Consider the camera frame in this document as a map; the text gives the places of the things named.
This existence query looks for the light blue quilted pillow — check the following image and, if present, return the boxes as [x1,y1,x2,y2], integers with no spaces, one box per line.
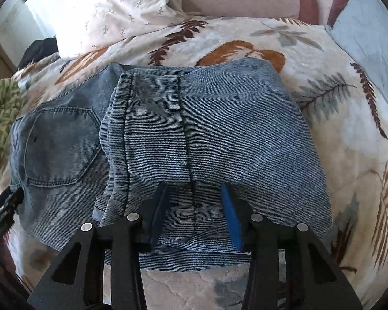
[327,0,388,102]

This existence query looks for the white patterned pillow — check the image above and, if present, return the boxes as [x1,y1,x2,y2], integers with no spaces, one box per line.
[26,0,187,58]

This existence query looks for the blue denim jeans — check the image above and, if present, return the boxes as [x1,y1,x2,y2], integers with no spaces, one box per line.
[10,58,332,272]

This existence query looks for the black garment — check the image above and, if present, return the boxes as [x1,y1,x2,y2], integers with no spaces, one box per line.
[17,37,59,70]

